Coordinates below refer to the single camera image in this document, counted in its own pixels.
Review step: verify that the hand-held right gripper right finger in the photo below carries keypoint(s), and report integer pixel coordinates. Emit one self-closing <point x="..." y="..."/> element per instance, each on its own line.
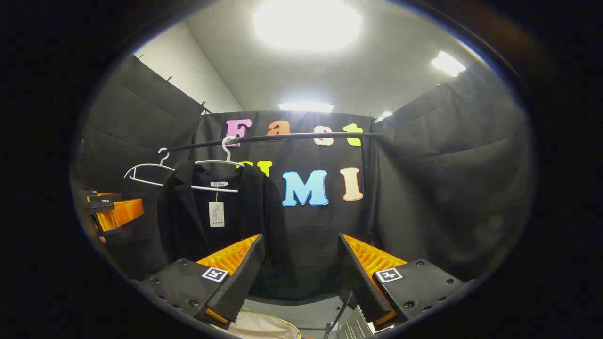
<point x="360" y="287"/>

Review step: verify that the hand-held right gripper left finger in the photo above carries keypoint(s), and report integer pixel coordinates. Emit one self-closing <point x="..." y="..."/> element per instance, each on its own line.
<point x="240" y="287"/>

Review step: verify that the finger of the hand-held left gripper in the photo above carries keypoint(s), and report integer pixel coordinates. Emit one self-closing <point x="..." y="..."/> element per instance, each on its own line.
<point x="103" y="197"/>
<point x="122" y="212"/>

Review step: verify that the beige laundry hamper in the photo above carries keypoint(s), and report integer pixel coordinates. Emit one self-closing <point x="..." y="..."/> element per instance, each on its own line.
<point x="264" y="327"/>

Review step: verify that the black knit cardigan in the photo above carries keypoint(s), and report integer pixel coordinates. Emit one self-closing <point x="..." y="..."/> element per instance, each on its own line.
<point x="188" y="226"/>

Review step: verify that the white plastic hanger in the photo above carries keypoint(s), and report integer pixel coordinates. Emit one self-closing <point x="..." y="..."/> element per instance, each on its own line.
<point x="141" y="165"/>
<point x="226" y="150"/>

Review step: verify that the black clothes rack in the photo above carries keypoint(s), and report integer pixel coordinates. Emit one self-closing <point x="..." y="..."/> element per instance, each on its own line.
<point x="292" y="137"/>

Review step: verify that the white and grey board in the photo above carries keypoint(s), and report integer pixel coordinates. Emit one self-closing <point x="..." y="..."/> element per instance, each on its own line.
<point x="355" y="325"/>

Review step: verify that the black backdrop cloth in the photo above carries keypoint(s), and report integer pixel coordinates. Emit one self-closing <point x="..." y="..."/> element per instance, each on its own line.
<point x="424" y="188"/>

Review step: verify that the ceiling light panel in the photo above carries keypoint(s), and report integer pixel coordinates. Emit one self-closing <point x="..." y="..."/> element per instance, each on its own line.
<point x="384" y="116"/>
<point x="306" y="107"/>
<point x="306" y="23"/>
<point x="447" y="63"/>

